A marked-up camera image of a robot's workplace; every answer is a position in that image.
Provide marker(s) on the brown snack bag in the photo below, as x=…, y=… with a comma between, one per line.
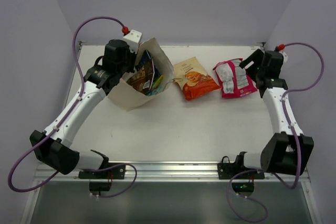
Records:
x=141, y=80

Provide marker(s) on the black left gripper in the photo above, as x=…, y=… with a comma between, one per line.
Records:
x=130, y=61

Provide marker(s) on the aluminium mounting rail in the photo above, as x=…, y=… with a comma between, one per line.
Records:
x=165, y=172

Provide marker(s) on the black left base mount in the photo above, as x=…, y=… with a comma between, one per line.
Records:
x=100, y=183

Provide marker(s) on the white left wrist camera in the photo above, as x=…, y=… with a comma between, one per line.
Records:
x=133, y=39

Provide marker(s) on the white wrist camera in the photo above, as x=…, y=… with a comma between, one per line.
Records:
x=133, y=39
x=281, y=49

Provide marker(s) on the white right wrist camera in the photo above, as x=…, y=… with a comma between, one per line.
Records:
x=281, y=49

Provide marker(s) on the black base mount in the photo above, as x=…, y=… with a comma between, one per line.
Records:
x=100, y=183
x=227, y=170

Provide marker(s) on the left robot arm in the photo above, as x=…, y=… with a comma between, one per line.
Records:
x=53, y=144

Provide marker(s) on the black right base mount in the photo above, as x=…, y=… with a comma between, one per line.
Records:
x=227, y=170

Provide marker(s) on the green snack bag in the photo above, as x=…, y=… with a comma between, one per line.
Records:
x=156, y=82

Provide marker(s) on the cream paper bag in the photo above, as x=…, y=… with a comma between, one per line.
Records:
x=127, y=98

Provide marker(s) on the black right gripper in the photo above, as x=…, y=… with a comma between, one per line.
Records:
x=255, y=57

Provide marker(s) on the orange chips bag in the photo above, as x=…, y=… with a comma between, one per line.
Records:
x=193, y=79

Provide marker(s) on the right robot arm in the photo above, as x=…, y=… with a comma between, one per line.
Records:
x=288, y=150

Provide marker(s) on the pink snack bag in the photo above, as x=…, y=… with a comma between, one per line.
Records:
x=233, y=80

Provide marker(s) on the blue potato chips bag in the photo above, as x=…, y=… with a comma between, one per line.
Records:
x=147, y=59

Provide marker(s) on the teal Fox's candy bag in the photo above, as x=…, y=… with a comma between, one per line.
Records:
x=154, y=91

